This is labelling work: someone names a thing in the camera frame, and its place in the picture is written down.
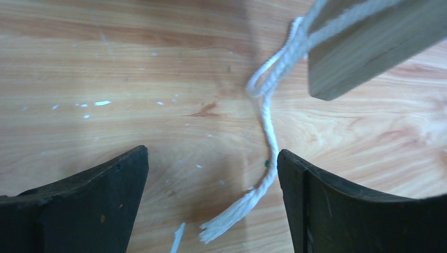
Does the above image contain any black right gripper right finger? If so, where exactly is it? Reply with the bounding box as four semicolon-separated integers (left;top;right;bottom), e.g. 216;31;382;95
277;150;446;252

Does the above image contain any white rope tie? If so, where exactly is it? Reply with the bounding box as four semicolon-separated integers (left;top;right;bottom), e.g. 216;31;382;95
199;1;400;244

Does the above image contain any wooden pet bed frame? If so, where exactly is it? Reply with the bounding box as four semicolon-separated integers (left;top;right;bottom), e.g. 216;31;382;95
308;1;446;101

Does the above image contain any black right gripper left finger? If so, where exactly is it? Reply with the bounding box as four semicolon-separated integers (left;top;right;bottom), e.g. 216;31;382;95
1;145;149;252

